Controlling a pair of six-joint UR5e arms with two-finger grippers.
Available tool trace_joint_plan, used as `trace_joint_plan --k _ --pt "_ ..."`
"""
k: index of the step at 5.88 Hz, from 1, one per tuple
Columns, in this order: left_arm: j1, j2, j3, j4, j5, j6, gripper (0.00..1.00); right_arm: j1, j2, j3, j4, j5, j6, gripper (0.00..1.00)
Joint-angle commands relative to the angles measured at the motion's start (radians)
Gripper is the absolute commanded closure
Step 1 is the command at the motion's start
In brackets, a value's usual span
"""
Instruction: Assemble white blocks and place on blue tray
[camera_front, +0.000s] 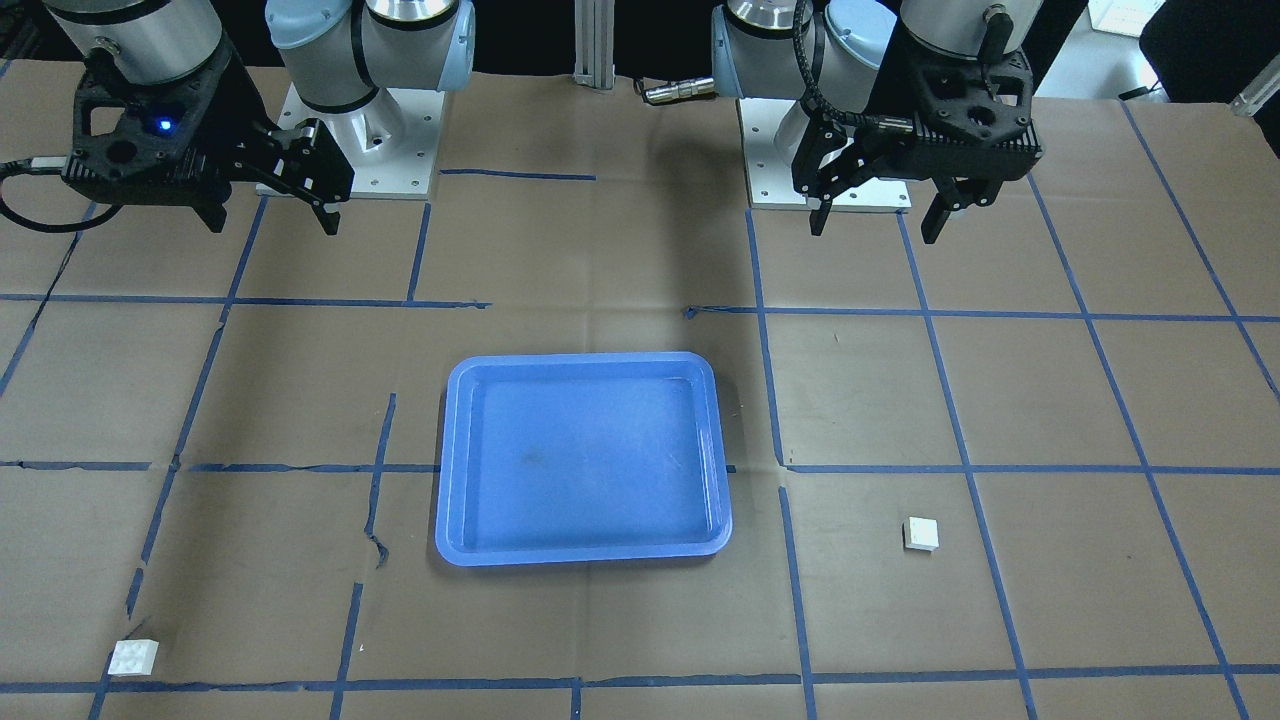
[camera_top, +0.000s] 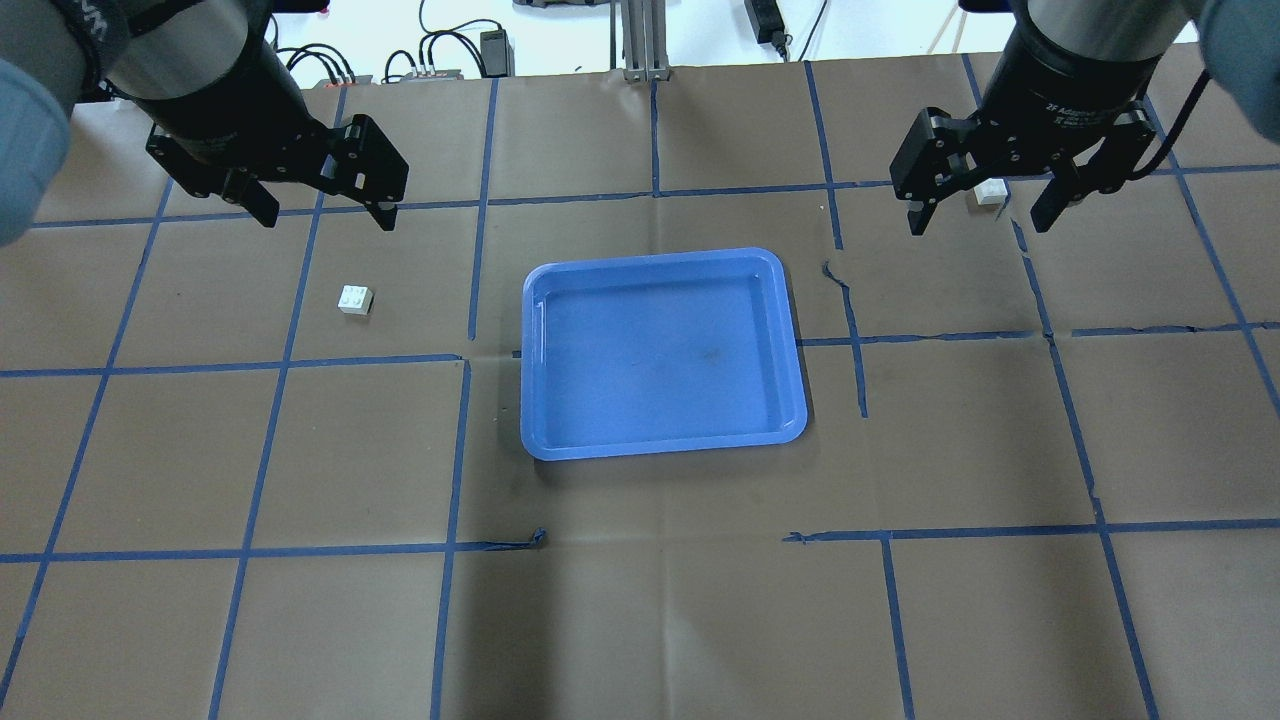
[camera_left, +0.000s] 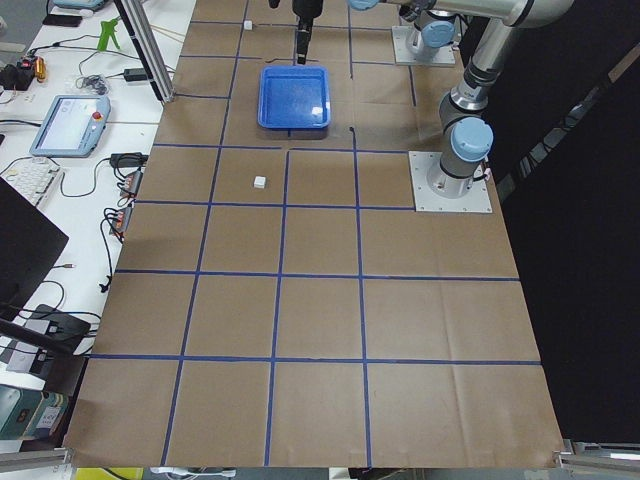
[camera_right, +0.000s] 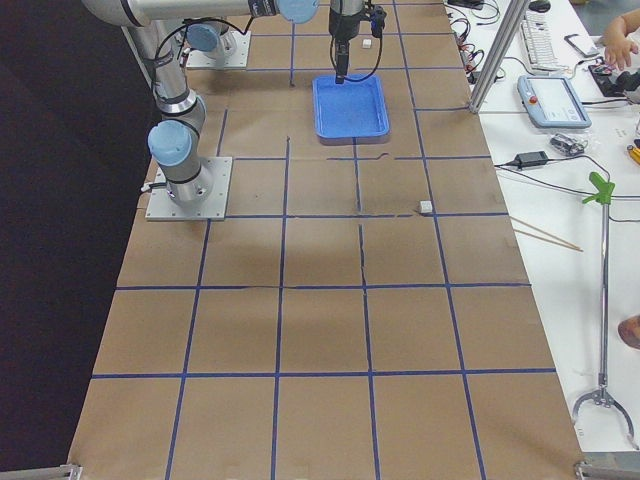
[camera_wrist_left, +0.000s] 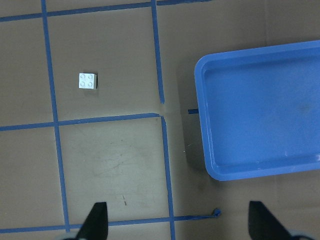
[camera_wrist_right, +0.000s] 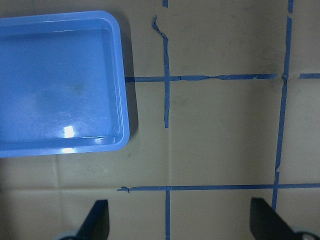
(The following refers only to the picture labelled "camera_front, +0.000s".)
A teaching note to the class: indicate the white block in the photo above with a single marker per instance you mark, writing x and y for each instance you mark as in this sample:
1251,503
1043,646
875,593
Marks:
921,534
133,657

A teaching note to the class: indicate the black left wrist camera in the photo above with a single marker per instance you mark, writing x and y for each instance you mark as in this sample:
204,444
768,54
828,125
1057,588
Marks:
970,120

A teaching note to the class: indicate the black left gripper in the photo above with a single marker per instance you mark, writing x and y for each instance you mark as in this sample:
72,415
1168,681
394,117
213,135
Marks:
888,92

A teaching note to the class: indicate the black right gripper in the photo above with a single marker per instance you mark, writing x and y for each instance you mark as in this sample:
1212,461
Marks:
227,118

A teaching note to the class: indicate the aluminium frame post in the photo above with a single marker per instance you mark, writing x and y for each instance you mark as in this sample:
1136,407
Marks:
593,44

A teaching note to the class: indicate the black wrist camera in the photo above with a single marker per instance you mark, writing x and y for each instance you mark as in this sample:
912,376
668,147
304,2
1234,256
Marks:
970,120
162,145

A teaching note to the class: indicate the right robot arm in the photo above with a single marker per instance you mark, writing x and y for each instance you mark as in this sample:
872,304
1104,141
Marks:
339,54

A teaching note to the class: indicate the metal cable connector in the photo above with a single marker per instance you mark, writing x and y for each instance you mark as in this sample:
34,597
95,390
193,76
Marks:
671,93

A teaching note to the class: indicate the blue plastic tray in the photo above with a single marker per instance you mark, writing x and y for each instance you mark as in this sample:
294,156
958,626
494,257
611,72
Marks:
582,458

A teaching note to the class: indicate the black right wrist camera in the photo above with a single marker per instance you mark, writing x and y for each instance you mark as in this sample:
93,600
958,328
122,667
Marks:
162,145

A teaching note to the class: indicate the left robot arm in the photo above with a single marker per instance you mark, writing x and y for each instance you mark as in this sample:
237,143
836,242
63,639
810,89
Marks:
827,54

